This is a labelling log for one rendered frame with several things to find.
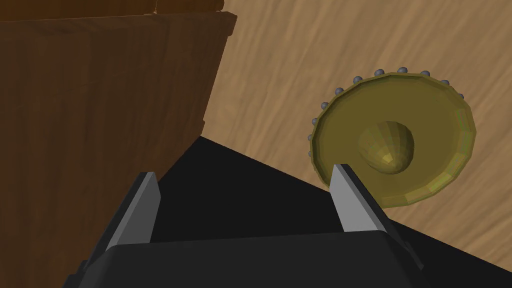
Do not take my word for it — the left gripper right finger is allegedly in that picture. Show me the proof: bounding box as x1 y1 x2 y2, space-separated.
329 163 424 270

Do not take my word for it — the brass round door knob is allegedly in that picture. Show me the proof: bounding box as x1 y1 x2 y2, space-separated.
307 67 478 209

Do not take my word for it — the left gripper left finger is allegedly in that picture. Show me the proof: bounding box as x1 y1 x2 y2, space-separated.
88 171 162 266

